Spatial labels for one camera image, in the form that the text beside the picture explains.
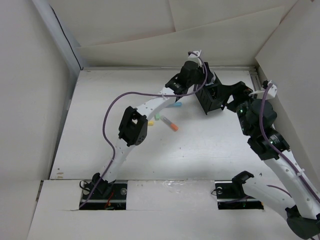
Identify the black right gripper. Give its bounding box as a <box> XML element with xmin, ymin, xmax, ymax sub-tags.
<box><xmin>217</xmin><ymin>81</ymin><xmax>265</xmax><ymax>136</ymax></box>

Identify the black two-slot organizer box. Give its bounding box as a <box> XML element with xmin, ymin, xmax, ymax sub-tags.
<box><xmin>195</xmin><ymin>72</ymin><xmax>223</xmax><ymax>115</ymax></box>

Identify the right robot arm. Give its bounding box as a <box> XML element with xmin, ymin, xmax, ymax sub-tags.
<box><xmin>222</xmin><ymin>80</ymin><xmax>320</xmax><ymax>240</ymax></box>

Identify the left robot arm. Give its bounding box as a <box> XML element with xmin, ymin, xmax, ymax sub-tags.
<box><xmin>90</xmin><ymin>58</ymin><xmax>215</xmax><ymax>199</ymax></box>

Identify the blue highlighter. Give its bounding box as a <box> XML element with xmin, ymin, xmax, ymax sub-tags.
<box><xmin>171</xmin><ymin>102</ymin><xmax>182</xmax><ymax>108</ymax></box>

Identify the green highlighter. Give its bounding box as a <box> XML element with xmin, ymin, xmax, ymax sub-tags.
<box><xmin>154</xmin><ymin>113</ymin><xmax>161</xmax><ymax>121</ymax></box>

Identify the orange highlighter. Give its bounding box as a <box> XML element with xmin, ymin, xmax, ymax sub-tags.
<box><xmin>160</xmin><ymin>115</ymin><xmax>179</xmax><ymax>132</ymax></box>

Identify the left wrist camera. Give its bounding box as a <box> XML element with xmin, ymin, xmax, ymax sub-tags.
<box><xmin>187</xmin><ymin>50</ymin><xmax>203</xmax><ymax>67</ymax></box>

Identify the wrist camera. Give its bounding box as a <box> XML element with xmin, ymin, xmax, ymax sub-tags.
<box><xmin>187</xmin><ymin>50</ymin><xmax>203</xmax><ymax>67</ymax></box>
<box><xmin>249</xmin><ymin>80</ymin><xmax>278</xmax><ymax>100</ymax></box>

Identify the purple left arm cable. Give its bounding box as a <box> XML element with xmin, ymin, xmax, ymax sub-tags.
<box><xmin>79</xmin><ymin>51</ymin><xmax>209</xmax><ymax>208</ymax></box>

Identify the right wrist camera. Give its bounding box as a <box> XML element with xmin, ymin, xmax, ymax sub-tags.
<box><xmin>249</xmin><ymin>80</ymin><xmax>278</xmax><ymax>100</ymax></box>

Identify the aluminium rail right edge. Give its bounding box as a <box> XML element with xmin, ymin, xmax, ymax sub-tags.
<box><xmin>249</xmin><ymin>67</ymin><xmax>262</xmax><ymax>91</ymax></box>

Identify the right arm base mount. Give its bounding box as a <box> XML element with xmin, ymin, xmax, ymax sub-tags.
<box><xmin>211</xmin><ymin>171</ymin><xmax>264</xmax><ymax>210</ymax></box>

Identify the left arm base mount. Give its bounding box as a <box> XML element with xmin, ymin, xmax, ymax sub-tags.
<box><xmin>79</xmin><ymin>173</ymin><xmax>128</xmax><ymax>211</ymax></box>

